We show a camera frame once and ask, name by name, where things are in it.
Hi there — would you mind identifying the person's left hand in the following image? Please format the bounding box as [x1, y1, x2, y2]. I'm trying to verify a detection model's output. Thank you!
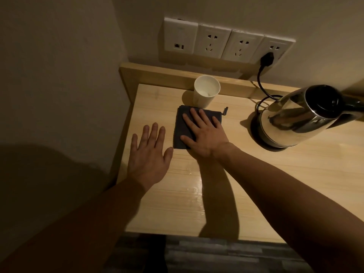
[127, 123, 174, 190]

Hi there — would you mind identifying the person's right hand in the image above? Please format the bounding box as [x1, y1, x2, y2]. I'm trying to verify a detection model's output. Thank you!
[180, 108, 231, 159]

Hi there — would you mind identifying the dark grey cloth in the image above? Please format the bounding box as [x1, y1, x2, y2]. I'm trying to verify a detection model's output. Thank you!
[173, 105, 229, 150]

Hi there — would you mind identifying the person's left forearm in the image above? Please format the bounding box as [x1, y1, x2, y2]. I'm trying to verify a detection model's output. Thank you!
[0, 177, 148, 273]

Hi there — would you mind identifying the person's right forearm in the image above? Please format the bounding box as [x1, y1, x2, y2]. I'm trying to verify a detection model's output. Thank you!
[215, 143, 364, 273]

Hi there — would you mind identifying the white paper cup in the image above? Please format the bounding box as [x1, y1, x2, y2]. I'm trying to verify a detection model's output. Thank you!
[193, 75, 221, 109]

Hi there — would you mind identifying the light wooden desk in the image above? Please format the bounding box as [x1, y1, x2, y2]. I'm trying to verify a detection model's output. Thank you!
[109, 62, 364, 244]

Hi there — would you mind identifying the black power plug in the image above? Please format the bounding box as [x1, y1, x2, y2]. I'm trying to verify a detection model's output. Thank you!
[261, 52, 275, 67]

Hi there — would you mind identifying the stainless steel electric kettle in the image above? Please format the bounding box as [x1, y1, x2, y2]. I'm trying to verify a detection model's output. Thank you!
[257, 85, 364, 148]

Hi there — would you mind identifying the black power cable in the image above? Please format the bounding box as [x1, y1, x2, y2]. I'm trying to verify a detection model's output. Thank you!
[255, 65, 282, 114]

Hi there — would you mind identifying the white wall power socket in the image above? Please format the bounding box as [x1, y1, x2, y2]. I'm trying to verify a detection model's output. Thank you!
[221, 30, 264, 63]
[193, 24, 232, 59]
[250, 36, 296, 66]

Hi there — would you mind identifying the white wall socket with ports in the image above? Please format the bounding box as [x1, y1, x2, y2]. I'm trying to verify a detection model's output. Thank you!
[163, 17, 198, 54]

